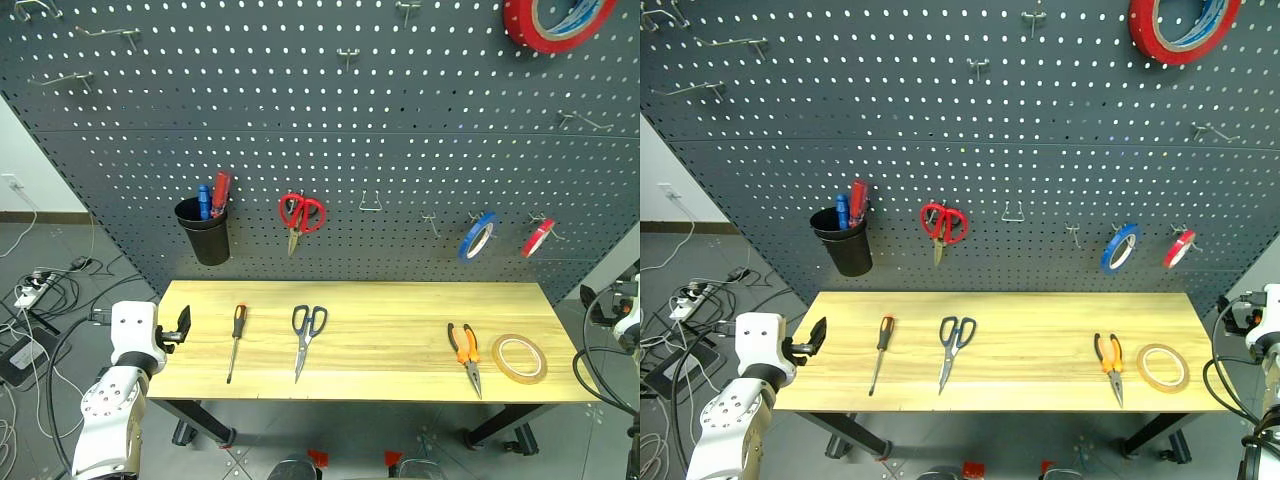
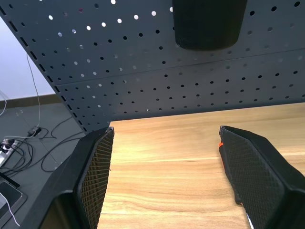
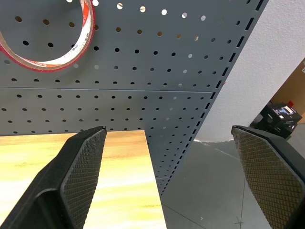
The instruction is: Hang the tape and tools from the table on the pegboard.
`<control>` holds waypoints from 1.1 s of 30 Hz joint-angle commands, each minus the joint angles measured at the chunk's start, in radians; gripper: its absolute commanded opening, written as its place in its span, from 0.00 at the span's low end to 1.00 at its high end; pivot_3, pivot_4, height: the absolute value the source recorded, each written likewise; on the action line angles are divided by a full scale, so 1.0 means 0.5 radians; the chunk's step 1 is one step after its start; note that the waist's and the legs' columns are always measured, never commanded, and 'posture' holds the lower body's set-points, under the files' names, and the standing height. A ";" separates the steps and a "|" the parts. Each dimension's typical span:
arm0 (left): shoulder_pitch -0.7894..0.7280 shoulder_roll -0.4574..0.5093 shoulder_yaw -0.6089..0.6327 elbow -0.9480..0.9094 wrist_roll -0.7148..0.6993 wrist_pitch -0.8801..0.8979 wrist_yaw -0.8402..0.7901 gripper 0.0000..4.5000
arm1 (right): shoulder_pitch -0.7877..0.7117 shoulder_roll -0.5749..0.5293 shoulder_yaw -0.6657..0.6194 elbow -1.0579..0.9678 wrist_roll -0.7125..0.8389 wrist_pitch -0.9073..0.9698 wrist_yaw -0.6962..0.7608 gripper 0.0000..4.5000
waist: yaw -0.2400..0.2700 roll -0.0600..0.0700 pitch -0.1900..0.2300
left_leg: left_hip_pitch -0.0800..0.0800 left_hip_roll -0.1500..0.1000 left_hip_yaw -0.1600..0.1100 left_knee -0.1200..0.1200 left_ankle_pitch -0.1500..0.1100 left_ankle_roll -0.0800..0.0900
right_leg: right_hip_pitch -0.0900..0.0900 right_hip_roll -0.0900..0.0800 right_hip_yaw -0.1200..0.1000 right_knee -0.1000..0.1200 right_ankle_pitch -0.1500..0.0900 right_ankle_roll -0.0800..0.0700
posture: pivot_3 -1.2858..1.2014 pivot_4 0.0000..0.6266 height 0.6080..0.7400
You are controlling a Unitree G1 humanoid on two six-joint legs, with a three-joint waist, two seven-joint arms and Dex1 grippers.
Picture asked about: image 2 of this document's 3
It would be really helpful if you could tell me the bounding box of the grey flat device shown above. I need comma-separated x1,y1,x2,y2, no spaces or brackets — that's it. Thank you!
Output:
0,180,28,224

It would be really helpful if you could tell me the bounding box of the white power strip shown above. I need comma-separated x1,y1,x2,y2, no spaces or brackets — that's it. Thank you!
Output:
0,139,19,158

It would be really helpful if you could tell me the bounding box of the black cup holder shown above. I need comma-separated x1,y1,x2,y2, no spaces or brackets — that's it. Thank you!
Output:
172,0,247,51

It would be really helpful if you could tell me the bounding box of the black cable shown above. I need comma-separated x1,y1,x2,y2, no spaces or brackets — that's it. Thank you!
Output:
0,114,89,177

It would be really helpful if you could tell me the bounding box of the white cable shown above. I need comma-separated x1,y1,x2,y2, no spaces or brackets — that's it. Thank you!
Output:
25,52,41,138

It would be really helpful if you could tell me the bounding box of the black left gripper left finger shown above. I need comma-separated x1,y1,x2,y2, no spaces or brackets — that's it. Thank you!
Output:
20,126,115,229

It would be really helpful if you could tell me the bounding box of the orange object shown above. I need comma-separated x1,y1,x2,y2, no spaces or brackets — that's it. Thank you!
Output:
218,141,226,171

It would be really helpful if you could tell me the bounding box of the black power adapter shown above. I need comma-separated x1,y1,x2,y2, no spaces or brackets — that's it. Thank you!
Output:
27,126,42,136

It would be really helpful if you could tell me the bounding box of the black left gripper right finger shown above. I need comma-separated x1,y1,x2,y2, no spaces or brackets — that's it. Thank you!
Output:
219,125,305,229

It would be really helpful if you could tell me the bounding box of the dark perforated pegboard panel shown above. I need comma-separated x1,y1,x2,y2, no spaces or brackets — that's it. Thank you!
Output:
0,0,305,133

